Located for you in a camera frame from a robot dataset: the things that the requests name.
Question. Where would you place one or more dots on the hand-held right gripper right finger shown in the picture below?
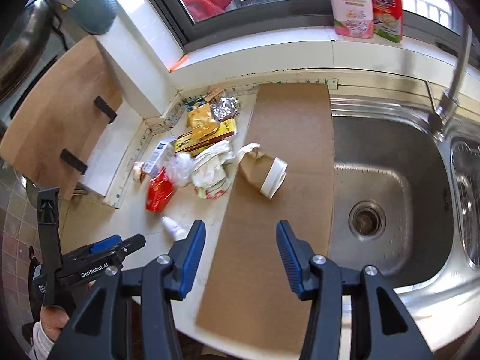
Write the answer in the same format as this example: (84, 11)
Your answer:
(290, 255)

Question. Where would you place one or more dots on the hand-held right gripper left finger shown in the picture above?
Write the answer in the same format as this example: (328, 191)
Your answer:
(193, 255)

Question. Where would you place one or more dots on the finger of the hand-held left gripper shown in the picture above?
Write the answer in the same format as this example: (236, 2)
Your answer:
(105, 243)
(131, 243)

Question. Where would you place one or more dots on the small white bottle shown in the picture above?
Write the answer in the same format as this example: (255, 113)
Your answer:
(170, 227)

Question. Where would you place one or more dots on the red snack packet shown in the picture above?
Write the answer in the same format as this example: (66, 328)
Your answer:
(159, 193)

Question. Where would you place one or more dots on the white wrapper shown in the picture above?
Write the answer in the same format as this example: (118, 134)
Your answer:
(210, 168)

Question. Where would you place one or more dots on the clear plastic bag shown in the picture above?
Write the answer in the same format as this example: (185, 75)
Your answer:
(182, 167)

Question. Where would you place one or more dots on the white milk carton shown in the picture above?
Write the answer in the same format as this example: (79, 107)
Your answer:
(159, 155)

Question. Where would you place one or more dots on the crushed brown paper cup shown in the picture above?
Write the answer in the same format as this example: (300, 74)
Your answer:
(255, 168)

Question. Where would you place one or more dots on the yellow and red box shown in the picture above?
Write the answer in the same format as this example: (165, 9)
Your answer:
(202, 138)

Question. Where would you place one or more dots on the yellow snack packet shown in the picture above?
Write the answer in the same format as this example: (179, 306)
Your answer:
(200, 116)

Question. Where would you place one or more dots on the silver foil wrapper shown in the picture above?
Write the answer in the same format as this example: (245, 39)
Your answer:
(225, 110)

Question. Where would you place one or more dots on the brown paper wrapper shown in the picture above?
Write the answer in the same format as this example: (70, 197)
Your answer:
(214, 93)

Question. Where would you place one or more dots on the person's left hand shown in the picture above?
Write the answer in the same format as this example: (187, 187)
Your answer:
(52, 317)

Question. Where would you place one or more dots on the wooden cutting board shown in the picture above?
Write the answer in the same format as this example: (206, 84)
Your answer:
(56, 120)

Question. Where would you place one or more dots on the brown cardboard sheet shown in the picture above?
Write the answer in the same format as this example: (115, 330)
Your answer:
(270, 138)

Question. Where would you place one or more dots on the black cutting board rack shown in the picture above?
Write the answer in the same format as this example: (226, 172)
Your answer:
(105, 108)

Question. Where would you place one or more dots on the stainless steel sink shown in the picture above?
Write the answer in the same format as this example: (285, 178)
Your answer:
(393, 150)

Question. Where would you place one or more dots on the steel strainer basket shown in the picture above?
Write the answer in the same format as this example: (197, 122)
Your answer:
(468, 195)

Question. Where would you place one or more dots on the steel pot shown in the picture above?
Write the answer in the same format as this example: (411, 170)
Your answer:
(22, 45)

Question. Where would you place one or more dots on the grey framed window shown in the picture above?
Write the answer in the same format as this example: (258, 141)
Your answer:
(210, 39)

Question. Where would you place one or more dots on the teal utensil holder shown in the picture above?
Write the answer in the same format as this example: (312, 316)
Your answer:
(93, 11)

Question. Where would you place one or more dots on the steel faucet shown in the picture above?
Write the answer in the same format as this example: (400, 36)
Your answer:
(459, 63)

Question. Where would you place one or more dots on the pink detergent bottle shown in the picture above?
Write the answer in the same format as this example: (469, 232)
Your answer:
(350, 3)

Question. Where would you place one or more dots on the red spray bottle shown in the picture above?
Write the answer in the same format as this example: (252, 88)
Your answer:
(388, 7)

